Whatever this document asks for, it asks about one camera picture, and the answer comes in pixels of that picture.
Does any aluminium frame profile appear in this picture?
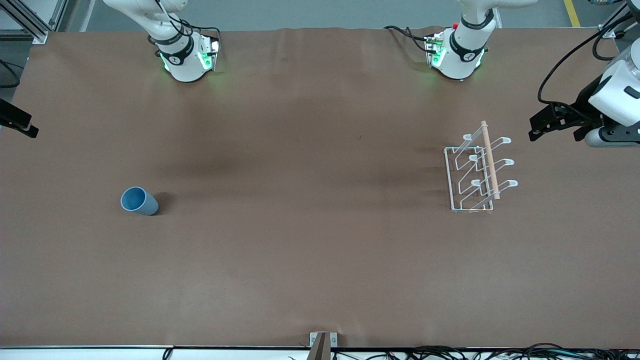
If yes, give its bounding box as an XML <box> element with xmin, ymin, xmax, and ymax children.
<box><xmin>0</xmin><ymin>0</ymin><xmax>71</xmax><ymax>45</ymax></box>
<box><xmin>597</xmin><ymin>0</ymin><xmax>640</xmax><ymax>40</ymax></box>

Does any grey metal bracket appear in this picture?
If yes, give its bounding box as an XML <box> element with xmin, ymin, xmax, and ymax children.
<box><xmin>309</xmin><ymin>332</ymin><xmax>339</xmax><ymax>360</ymax></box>

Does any black left arm base cable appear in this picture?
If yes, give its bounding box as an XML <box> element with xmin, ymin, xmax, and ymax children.
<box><xmin>383</xmin><ymin>25</ymin><xmax>441</xmax><ymax>55</ymax></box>

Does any white wire cup holder rack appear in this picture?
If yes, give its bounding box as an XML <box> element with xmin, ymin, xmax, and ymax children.
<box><xmin>443</xmin><ymin>120</ymin><xmax>519</xmax><ymax>214</ymax></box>

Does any black right arm base cable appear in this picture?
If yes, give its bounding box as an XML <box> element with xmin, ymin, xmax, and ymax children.
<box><xmin>150</xmin><ymin>0</ymin><xmax>222</xmax><ymax>56</ymax></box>

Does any brown table mat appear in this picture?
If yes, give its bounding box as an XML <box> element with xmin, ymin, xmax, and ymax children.
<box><xmin>0</xmin><ymin>27</ymin><xmax>640</xmax><ymax>349</ymax></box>

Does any black arm base cable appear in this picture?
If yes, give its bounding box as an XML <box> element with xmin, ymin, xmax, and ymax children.
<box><xmin>383</xmin><ymin>25</ymin><xmax>441</xmax><ymax>55</ymax></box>
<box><xmin>150</xmin><ymin>0</ymin><xmax>222</xmax><ymax>56</ymax></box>

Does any blue plastic cup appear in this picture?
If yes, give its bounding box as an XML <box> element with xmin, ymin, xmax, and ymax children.
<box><xmin>120</xmin><ymin>186</ymin><xmax>160</xmax><ymax>217</ymax></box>

